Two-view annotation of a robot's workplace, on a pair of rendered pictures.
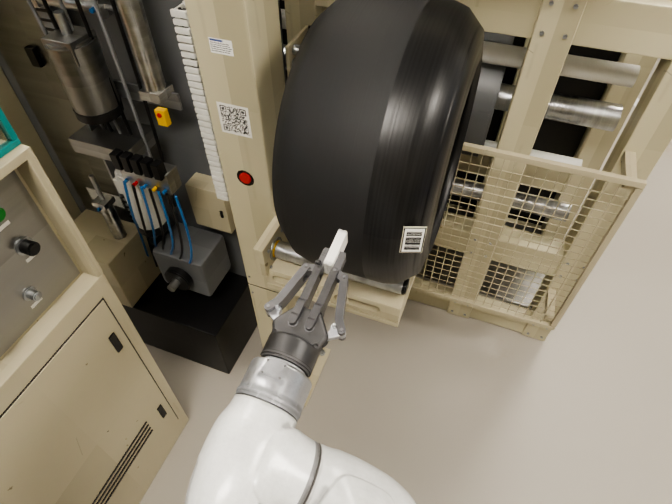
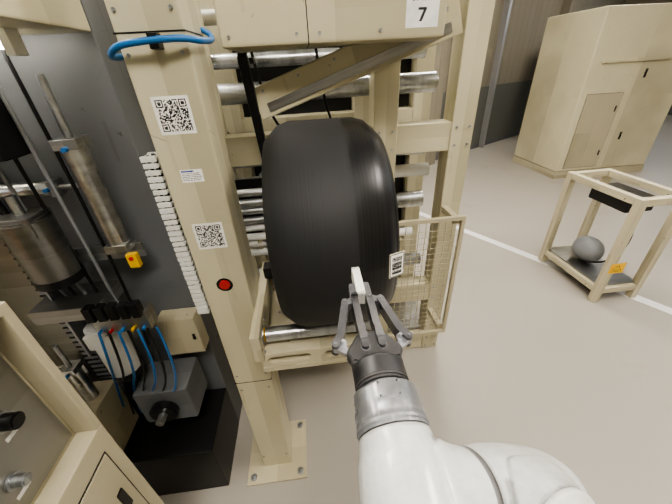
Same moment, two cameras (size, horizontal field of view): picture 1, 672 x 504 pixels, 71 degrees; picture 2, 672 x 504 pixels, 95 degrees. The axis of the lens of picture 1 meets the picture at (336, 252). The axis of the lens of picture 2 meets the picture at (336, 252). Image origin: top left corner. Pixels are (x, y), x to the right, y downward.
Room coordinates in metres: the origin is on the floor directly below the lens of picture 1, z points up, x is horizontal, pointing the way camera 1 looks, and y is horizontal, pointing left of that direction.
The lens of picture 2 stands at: (0.10, 0.23, 1.59)
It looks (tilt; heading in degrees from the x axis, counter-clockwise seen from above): 31 degrees down; 335
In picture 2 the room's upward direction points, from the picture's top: 3 degrees counter-clockwise
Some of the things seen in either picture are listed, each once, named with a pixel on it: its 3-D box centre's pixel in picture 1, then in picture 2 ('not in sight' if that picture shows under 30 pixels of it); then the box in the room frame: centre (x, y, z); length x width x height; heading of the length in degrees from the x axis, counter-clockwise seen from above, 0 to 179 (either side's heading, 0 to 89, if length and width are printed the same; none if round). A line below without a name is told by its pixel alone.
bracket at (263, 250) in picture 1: (293, 211); (263, 304); (0.94, 0.12, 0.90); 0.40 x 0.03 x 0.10; 159
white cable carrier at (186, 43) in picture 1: (211, 116); (184, 242); (0.95, 0.28, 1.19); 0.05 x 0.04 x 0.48; 159
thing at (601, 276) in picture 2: not in sight; (601, 233); (1.04, -2.43, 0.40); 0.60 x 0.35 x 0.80; 159
